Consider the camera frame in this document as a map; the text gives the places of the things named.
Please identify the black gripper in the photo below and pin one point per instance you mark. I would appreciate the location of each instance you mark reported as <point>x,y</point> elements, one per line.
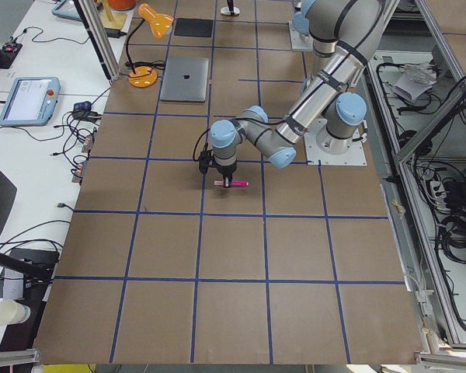
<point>226,171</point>
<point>231,4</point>

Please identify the pink marker pen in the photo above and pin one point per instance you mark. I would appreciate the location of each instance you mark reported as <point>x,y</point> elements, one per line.
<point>234,183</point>

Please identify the black mousepad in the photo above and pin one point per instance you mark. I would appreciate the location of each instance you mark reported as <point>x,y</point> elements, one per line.
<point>186,27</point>

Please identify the grey closed laptop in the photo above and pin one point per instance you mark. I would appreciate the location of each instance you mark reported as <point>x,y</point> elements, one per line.
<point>185,80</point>

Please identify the orange desk lamp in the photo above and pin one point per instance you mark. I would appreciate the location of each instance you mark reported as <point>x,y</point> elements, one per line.
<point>143,47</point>

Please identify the wooden stand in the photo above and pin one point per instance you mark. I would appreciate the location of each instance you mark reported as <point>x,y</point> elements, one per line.
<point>111,19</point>

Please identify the blue teach pendant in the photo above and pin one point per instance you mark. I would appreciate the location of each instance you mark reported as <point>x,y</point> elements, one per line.
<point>31,102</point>
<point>66,9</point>

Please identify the black power adapter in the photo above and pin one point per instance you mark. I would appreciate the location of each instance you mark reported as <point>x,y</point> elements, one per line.
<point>83,111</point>

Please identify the crumpled white paper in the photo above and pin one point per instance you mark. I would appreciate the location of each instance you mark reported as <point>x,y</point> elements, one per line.
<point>415,80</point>

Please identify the white paper cup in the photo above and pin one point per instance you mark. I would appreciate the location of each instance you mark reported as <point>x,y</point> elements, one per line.
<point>12,312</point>

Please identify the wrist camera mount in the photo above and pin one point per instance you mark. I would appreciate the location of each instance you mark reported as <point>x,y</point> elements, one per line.
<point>205,159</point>

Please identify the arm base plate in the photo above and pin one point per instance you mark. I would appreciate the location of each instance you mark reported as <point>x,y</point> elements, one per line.
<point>322,149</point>
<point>299,41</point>

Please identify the aluminium frame post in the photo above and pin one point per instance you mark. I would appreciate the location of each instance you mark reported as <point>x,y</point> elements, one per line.
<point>94,28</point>

